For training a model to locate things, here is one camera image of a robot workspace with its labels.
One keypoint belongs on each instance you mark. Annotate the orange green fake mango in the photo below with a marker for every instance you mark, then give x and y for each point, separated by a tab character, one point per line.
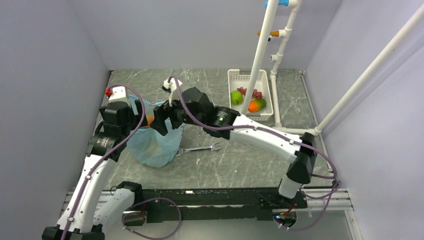
257	105

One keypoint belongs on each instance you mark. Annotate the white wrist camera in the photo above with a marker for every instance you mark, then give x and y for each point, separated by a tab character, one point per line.
116	94
170	86

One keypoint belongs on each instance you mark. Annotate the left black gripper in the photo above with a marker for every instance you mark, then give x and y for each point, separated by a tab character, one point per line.
136	118

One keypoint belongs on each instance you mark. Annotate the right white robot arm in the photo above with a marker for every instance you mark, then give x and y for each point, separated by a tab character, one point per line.
298	150

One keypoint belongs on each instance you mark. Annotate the silver open-end wrench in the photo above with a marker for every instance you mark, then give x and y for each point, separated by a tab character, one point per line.
212	147

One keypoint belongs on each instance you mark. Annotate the light blue cartoon plastic bag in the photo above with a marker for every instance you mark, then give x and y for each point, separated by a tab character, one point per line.
152	149

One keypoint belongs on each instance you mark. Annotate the orange red fake peach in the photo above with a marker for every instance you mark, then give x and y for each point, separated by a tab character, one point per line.
149	119

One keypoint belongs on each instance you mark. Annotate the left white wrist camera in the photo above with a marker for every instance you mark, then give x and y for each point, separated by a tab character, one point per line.
116	94

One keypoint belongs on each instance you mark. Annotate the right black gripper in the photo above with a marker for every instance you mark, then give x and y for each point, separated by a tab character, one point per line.
160	114

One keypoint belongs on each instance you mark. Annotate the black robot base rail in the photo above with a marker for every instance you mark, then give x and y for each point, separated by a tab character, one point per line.
260	203

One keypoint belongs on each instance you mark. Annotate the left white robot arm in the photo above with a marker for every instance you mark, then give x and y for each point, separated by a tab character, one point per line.
78	221

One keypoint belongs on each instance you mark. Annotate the green fake fruit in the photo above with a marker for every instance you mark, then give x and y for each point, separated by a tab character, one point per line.
236	97

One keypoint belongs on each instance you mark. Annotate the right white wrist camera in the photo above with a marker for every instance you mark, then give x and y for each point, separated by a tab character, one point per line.
170	86

